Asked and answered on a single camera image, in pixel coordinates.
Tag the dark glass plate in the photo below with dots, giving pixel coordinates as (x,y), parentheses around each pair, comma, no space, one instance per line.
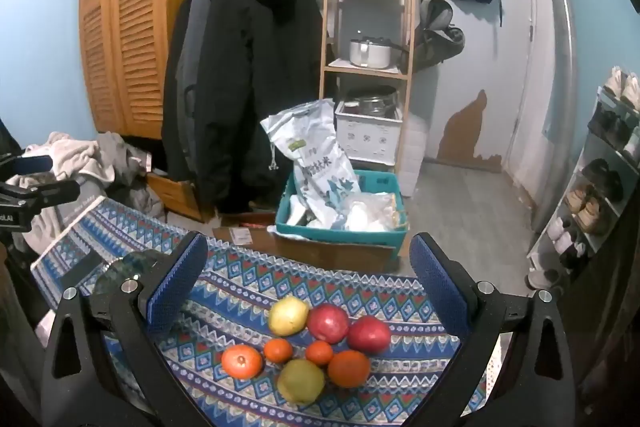
(125,264)

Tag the large orange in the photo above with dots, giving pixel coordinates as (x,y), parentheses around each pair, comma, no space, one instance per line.
(241,361)
(349,368)

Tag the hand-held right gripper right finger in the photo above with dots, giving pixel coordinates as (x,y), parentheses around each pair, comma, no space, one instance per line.
(440,287)

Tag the grey crumpled garment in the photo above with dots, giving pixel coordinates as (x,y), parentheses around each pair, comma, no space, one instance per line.
(120,157)

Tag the brown cardboard box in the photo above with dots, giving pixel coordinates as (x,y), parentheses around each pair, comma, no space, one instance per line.
(325,254)

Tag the steel pot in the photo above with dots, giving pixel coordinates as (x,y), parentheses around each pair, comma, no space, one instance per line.
(372,102)

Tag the wooden louvered wardrobe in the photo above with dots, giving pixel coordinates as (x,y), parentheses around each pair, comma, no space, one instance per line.
(135,32)

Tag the small orange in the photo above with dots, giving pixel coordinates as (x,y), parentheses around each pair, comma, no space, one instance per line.
(319,353)
(277,350)

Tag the blue patterned tablecloth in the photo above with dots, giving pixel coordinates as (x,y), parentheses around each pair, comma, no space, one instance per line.
(240,277)

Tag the olive hanging bag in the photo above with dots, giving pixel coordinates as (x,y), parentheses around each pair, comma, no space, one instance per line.
(435,37)

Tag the black hooded jacket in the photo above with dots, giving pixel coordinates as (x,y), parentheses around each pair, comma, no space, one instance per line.
(240,82)

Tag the yellow pear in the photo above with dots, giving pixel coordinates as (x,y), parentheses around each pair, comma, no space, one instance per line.
(288,316)

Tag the white plastic basket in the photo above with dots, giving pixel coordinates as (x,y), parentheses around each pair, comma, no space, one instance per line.
(369,137)

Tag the white rice bag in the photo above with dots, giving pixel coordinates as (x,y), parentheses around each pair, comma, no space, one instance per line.
(310,157)

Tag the green pear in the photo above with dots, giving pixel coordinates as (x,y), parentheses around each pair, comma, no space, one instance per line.
(300,381)

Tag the white door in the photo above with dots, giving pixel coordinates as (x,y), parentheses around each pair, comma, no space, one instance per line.
(490,82)

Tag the wooden shelf rack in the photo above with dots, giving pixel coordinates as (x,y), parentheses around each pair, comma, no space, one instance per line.
(327,57)

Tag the white crumpled cloth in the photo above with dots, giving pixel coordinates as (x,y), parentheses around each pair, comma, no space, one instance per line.
(75,152)

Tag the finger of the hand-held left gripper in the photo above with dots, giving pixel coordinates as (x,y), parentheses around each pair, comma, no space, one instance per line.
(32,164)
(45,193)

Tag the teal plastic crate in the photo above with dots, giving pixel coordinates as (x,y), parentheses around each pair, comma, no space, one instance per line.
(340,239)

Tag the white plastic bags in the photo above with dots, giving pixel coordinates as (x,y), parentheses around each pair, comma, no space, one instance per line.
(370,212)

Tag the grey metal pipe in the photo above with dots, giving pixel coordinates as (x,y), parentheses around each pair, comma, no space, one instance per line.
(560,57)

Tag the red apple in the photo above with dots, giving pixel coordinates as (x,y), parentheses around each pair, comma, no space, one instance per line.
(327,323)
(369,334)

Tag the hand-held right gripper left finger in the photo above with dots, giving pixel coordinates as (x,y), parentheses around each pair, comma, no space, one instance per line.
(175,282)

